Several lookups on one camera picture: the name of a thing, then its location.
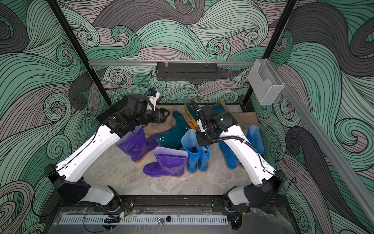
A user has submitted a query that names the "black case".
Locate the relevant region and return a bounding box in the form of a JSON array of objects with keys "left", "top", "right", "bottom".
[{"left": 96, "top": 95, "right": 139, "bottom": 128}]

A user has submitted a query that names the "blue boot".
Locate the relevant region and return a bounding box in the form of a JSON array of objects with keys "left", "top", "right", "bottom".
[
  {"left": 198, "top": 146, "right": 210, "bottom": 172},
  {"left": 246, "top": 125, "right": 265, "bottom": 155},
  {"left": 181, "top": 129, "right": 202, "bottom": 174},
  {"left": 219, "top": 141, "right": 240, "bottom": 170}
]

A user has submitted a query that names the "aluminium rail back wall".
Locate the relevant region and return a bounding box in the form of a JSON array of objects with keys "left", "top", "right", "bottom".
[{"left": 88, "top": 59, "right": 255, "bottom": 67}]

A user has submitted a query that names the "blue boot front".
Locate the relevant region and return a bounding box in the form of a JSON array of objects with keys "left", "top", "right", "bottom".
[{"left": 198, "top": 146, "right": 210, "bottom": 172}]

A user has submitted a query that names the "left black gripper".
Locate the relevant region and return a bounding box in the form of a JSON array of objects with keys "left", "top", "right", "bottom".
[{"left": 132, "top": 108, "right": 170, "bottom": 129}]

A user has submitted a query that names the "beige boot rear right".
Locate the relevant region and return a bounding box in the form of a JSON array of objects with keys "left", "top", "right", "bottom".
[{"left": 220, "top": 100, "right": 260, "bottom": 129}]

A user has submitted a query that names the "white mesh wall basket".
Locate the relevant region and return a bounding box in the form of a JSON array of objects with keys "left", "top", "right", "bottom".
[{"left": 247, "top": 58, "right": 284, "bottom": 106}]

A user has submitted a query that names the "black wall shelf tray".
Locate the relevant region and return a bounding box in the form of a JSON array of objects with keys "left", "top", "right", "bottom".
[{"left": 155, "top": 62, "right": 219, "bottom": 81}]

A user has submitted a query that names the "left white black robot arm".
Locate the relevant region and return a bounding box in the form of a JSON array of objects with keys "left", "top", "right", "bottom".
[{"left": 44, "top": 89, "right": 171, "bottom": 212}]

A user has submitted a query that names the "purple boot rear left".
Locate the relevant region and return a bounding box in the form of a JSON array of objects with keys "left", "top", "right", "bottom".
[{"left": 116, "top": 125, "right": 159, "bottom": 163}]

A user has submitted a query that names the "purple boot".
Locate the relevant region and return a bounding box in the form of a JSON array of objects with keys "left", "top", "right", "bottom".
[
  {"left": 116, "top": 125, "right": 159, "bottom": 163},
  {"left": 143, "top": 147, "right": 189, "bottom": 177}
]

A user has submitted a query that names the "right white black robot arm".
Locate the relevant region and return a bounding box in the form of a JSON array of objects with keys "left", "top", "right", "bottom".
[{"left": 191, "top": 100, "right": 287, "bottom": 211}]

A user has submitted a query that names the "teal boot rear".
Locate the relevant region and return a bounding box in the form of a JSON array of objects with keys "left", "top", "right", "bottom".
[{"left": 184, "top": 101, "right": 226, "bottom": 130}]

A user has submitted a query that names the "white slotted cable duct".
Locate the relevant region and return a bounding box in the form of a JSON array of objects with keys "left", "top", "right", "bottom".
[{"left": 58, "top": 214, "right": 228, "bottom": 226}]

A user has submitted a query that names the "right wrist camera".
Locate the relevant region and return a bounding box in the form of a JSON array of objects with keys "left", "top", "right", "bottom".
[{"left": 196, "top": 119, "right": 206, "bottom": 132}]

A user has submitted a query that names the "aluminium rail wall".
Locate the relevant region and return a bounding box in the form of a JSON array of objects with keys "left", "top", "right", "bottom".
[
  {"left": 270, "top": 59, "right": 374, "bottom": 226},
  {"left": 88, "top": 59, "right": 255, "bottom": 67}
]

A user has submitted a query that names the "purple boot front center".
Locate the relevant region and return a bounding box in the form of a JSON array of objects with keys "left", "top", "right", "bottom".
[{"left": 143, "top": 147, "right": 189, "bottom": 177}]

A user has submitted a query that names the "teal boot center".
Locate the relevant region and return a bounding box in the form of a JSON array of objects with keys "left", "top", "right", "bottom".
[{"left": 155, "top": 111, "right": 197, "bottom": 150}]

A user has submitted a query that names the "beige boot left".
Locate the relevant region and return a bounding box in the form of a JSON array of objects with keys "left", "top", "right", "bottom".
[{"left": 144, "top": 105, "right": 173, "bottom": 137}]

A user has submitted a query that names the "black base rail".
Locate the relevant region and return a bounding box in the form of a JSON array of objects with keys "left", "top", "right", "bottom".
[{"left": 55, "top": 194, "right": 290, "bottom": 213}]

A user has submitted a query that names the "aluminium rail right wall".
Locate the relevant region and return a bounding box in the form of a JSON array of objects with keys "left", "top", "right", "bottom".
[{"left": 270, "top": 59, "right": 374, "bottom": 226}]

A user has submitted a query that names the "teal boot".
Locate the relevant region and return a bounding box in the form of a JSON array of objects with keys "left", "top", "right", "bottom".
[
  {"left": 155, "top": 111, "right": 197, "bottom": 150},
  {"left": 184, "top": 101, "right": 226, "bottom": 130}
]

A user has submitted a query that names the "beige boot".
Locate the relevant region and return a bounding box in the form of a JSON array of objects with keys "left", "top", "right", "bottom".
[
  {"left": 144, "top": 105, "right": 173, "bottom": 137},
  {"left": 220, "top": 100, "right": 260, "bottom": 129}
]

